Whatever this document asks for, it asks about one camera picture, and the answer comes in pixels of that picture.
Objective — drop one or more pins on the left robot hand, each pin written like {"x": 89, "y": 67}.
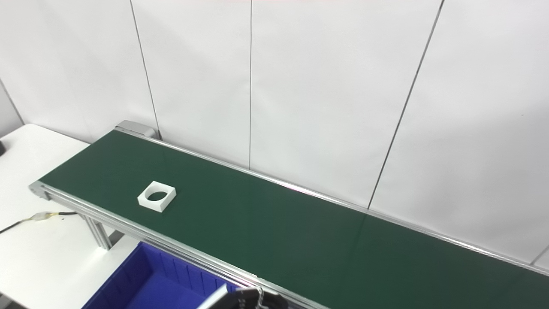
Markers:
{"x": 248, "y": 299}

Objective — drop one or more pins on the green conveyor belt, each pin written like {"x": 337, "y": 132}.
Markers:
{"x": 300, "y": 231}

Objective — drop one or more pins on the blue bin with white parts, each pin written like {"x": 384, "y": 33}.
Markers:
{"x": 163, "y": 287}

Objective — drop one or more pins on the aluminium conveyor leg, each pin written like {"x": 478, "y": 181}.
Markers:
{"x": 99, "y": 234}

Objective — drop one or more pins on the grey conveyor motor housing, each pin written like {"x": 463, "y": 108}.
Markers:
{"x": 135, "y": 128}

